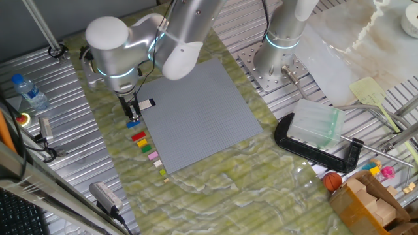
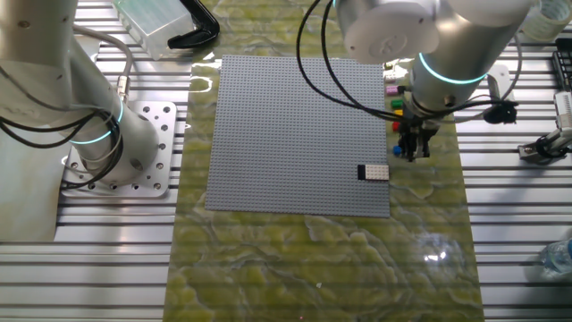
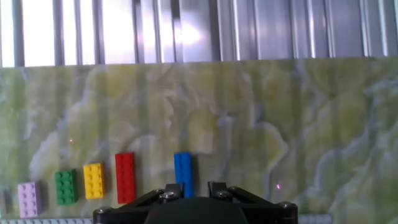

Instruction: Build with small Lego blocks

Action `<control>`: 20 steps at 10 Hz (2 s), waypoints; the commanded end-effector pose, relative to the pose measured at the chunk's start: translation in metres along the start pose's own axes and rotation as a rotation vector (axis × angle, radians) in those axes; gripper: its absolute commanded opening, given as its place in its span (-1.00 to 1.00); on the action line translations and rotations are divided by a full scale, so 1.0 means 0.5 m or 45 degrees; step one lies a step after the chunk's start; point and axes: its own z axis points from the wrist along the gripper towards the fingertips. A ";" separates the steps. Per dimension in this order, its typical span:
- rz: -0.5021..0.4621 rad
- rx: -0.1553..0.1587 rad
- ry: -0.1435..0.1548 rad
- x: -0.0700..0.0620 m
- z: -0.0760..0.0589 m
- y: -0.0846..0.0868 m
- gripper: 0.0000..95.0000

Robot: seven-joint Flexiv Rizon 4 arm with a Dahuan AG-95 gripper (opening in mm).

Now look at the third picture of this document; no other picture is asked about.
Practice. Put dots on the green Lego brick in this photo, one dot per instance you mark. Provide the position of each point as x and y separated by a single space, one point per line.
66 187

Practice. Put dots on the long red Lego brick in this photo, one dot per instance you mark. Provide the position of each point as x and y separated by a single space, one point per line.
125 178

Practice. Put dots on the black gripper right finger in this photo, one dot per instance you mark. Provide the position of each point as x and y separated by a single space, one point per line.
264 210

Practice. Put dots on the grey Lego baseplate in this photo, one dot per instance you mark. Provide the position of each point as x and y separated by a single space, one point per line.
46 221

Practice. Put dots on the green marble pattern mat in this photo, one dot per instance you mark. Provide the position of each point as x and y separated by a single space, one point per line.
280 124

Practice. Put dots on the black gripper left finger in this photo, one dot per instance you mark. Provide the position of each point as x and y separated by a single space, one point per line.
130 210

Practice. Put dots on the yellow Lego brick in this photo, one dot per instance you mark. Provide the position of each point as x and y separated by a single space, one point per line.
93 181

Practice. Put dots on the pink Lego brick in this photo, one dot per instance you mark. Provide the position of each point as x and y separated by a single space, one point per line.
29 199

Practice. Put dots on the long blue Lego brick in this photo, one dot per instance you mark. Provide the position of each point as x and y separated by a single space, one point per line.
183 171

